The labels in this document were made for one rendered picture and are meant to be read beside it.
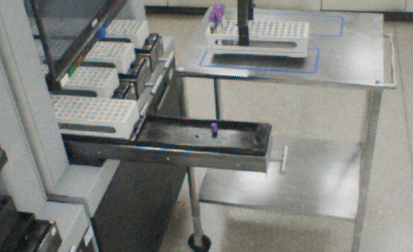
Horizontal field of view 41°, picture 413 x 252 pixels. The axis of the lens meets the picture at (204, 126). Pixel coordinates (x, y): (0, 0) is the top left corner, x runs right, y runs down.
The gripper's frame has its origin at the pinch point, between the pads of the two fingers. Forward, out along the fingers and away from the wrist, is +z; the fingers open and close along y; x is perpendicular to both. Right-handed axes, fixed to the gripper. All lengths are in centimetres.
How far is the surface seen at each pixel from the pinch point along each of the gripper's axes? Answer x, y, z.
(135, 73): 31.8, -13.1, 8.3
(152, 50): 31.1, 2.7, 9.2
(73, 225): 32, -67, 17
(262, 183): -4, 2, 62
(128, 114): 24.5, -40.3, 3.6
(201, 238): 18, -11, 81
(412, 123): -67, 83, 90
